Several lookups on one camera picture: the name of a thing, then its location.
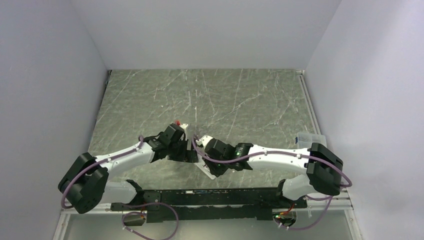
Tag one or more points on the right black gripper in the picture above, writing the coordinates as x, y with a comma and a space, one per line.
214, 170

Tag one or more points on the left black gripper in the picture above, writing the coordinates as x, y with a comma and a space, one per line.
187, 155

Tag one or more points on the white remote control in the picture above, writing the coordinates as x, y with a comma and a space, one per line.
205, 169

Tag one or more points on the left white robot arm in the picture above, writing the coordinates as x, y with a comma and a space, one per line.
87, 182

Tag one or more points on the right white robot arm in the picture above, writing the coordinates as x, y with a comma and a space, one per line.
318, 169

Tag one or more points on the clear plastic organizer box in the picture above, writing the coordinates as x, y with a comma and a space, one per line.
305, 140

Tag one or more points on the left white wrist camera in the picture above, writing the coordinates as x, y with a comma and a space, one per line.
184, 126

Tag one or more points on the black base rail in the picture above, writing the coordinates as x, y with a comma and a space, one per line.
260, 203

